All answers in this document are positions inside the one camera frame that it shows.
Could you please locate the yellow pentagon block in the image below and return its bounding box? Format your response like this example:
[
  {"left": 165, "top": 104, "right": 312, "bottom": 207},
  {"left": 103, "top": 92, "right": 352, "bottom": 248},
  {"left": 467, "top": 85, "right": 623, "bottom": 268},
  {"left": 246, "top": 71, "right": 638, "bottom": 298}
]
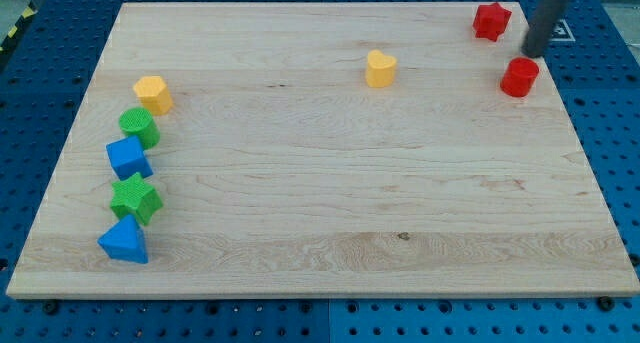
[{"left": 133, "top": 76, "right": 174, "bottom": 116}]

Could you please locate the black bolt front right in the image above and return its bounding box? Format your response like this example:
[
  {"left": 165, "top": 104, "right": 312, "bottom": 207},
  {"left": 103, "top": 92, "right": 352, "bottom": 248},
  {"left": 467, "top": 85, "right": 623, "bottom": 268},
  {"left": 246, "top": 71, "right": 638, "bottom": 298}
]
[{"left": 596, "top": 296, "right": 616, "bottom": 312}]

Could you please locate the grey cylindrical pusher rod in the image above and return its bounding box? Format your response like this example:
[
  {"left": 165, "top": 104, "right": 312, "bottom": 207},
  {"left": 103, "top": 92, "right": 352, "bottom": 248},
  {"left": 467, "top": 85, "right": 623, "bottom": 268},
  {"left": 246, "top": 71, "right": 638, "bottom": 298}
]
[{"left": 521, "top": 0, "right": 570, "bottom": 58}]

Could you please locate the black bolt front left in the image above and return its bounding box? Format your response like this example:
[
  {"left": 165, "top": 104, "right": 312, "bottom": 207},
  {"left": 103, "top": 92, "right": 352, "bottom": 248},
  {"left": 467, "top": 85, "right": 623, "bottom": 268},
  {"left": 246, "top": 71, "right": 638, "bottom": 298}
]
[{"left": 42, "top": 299, "right": 60, "bottom": 316}]

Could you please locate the yellow heart block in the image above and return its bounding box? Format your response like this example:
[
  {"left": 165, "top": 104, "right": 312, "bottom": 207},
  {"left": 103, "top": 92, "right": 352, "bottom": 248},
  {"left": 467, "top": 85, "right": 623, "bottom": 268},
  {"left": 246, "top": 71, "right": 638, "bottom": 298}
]
[{"left": 365, "top": 49, "right": 397, "bottom": 88}]

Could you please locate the red cylinder block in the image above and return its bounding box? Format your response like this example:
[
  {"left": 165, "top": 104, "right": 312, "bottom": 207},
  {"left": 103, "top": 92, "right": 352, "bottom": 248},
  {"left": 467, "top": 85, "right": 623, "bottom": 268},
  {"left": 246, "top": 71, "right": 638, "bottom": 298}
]
[{"left": 500, "top": 57, "right": 540, "bottom": 98}]

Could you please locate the green star block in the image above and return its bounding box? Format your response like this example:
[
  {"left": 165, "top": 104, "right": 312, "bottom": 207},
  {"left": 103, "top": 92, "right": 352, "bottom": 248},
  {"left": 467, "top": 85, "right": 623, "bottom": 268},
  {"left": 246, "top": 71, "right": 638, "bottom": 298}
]
[{"left": 110, "top": 172, "right": 164, "bottom": 226}]

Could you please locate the blue triangle block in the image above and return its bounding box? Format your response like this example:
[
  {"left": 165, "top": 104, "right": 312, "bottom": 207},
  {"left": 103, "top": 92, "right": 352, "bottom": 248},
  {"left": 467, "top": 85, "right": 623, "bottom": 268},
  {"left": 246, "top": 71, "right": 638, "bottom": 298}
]
[{"left": 97, "top": 214, "right": 148, "bottom": 264}]

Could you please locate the black bolt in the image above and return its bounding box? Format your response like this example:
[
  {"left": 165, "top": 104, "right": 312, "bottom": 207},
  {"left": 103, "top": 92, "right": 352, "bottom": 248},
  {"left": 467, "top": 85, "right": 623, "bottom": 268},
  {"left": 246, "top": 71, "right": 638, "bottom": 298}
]
[
  {"left": 596, "top": 296, "right": 616, "bottom": 312},
  {"left": 42, "top": 299, "right": 60, "bottom": 316}
]

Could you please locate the red star block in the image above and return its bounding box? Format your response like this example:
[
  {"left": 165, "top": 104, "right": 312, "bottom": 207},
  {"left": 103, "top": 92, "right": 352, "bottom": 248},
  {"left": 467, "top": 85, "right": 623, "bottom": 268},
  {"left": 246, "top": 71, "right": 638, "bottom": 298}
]
[{"left": 472, "top": 2, "right": 512, "bottom": 42}]

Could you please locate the white fiducial marker tag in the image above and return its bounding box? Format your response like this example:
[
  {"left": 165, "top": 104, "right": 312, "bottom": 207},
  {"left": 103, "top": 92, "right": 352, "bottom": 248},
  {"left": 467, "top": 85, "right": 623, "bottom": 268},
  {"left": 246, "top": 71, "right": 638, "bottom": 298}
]
[{"left": 549, "top": 19, "right": 575, "bottom": 43}]

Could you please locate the light wooden board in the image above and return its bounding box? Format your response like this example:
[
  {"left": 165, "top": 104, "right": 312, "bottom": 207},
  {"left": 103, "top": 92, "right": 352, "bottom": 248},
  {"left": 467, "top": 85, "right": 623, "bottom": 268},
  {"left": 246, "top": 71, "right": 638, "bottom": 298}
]
[{"left": 7, "top": 2, "right": 639, "bottom": 300}]

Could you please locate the blue cube block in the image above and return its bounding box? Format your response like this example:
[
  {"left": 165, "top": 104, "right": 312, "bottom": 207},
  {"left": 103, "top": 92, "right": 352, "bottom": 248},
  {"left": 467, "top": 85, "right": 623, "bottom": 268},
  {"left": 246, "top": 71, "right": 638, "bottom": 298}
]
[{"left": 106, "top": 136, "right": 153, "bottom": 180}]

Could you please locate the green cylinder block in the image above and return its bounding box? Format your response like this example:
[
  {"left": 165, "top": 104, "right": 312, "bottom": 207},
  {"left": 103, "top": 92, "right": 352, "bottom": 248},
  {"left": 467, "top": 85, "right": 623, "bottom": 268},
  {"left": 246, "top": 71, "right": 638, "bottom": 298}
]
[{"left": 118, "top": 107, "right": 160, "bottom": 149}]

